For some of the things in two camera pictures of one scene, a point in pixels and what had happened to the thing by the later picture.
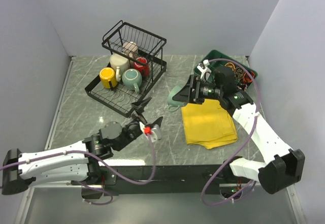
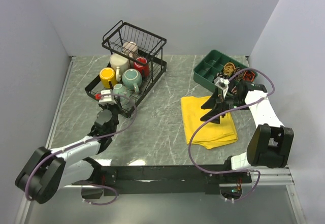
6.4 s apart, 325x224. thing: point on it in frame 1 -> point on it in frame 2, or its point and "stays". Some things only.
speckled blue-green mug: x=131 y=78 stays
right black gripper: x=187 y=94 -> x=219 y=102
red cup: x=143 y=69 stays
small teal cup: x=173 y=104 -> x=119 y=89
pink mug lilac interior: x=130 y=49 stays
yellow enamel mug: x=107 y=74 stays
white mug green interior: x=120 y=62 stays
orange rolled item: x=247 y=78 stays
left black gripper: x=139 y=106 -> x=118 y=105
